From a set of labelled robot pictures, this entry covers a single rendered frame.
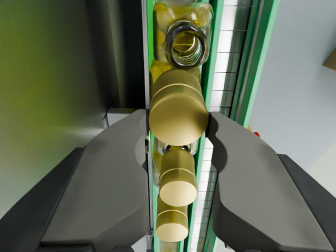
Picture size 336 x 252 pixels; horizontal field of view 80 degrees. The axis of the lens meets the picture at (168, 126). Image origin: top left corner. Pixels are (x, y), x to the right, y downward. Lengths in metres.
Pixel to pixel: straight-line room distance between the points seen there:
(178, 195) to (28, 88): 0.15
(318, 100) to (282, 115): 0.10
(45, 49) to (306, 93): 0.62
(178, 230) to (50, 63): 0.20
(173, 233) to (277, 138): 0.55
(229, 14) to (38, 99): 0.33
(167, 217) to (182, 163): 0.06
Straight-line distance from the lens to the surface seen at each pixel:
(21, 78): 0.19
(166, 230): 0.23
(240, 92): 0.42
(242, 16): 0.42
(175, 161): 0.19
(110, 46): 0.53
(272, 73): 0.61
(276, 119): 0.68
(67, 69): 0.25
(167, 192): 0.18
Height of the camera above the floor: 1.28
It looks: 59 degrees down
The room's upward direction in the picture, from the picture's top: 178 degrees counter-clockwise
